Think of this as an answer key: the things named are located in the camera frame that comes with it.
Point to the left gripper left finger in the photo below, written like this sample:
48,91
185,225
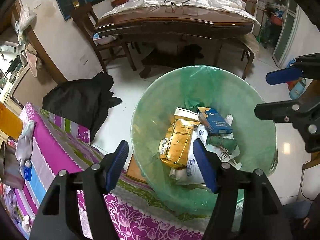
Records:
58,216

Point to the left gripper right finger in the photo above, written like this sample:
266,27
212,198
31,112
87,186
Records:
262,215

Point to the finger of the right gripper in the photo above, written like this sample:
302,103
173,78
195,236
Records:
283,76
284,111

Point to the blue cigarette box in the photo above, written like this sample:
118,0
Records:
213,121

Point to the gold foil snack package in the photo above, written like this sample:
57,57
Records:
174,148

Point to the white paper trash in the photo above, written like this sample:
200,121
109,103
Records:
224,146

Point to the blue bottle cap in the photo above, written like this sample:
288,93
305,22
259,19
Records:
27,174

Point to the steel mug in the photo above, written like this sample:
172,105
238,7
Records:
10,166

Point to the colourful floral tablecloth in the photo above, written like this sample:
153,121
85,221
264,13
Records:
136,213

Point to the grey white cloth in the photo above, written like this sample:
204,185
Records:
25,143

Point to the small wooden stool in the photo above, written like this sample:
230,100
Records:
133,172

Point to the dark wooden dining table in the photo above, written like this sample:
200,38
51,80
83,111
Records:
154,24

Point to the orange juice bottle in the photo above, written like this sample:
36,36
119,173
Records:
10,124

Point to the black clothing pile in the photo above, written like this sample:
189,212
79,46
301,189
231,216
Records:
85,101

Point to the eyeglasses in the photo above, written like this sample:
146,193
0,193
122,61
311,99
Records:
172,5

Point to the pink hanging towel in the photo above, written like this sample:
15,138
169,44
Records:
31,59

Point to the light blue basin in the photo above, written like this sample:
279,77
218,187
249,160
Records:
102,40

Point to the left wooden chair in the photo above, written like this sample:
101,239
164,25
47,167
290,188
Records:
106,48

